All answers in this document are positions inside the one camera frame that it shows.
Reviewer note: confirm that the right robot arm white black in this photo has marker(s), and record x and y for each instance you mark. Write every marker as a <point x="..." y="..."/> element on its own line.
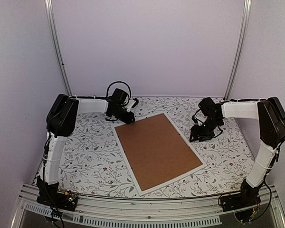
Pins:
<point x="271" y="118"/>

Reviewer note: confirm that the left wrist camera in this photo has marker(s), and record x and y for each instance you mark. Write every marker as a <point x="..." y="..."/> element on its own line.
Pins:
<point x="131" y="104"/>

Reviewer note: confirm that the aluminium front rail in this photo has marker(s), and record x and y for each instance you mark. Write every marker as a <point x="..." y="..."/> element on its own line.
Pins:
<point x="109" y="212"/>

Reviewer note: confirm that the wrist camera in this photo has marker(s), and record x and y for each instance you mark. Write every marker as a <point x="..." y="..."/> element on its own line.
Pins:
<point x="208" y="107"/>
<point x="131" y="104"/>

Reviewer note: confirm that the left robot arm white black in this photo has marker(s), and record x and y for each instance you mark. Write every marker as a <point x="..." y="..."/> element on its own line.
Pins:
<point x="61" y="121"/>

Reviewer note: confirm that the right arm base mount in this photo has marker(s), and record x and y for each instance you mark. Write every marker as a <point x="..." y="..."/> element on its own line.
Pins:
<point x="248" y="201"/>

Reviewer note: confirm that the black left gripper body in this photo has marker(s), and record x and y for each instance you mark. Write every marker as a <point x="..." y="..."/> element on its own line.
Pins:
<point x="119" y="116"/>

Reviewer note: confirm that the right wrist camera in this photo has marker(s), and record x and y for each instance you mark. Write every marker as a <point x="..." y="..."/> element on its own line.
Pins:
<point x="208" y="107"/>

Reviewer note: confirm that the aluminium corner post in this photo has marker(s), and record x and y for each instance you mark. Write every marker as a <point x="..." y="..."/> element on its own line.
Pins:
<point x="239" y="49"/>
<point x="54" y="35"/>

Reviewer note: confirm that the left aluminium corner post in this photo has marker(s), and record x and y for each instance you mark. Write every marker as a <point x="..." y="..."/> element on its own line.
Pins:
<point x="54" y="35"/>

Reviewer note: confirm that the brown cardboard backing board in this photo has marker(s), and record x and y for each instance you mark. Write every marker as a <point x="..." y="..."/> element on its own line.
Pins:
<point x="156" y="152"/>

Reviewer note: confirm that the white picture frame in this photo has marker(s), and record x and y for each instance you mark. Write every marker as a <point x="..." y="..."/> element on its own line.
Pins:
<point x="142" y="192"/>

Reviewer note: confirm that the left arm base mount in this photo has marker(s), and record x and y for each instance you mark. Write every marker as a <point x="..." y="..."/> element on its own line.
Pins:
<point x="61" y="198"/>

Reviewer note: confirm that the right aluminium corner post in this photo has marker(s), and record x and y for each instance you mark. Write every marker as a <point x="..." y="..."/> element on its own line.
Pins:
<point x="239" y="49"/>

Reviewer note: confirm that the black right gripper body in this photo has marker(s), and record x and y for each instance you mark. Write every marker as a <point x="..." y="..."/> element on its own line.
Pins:
<point x="206" y="132"/>

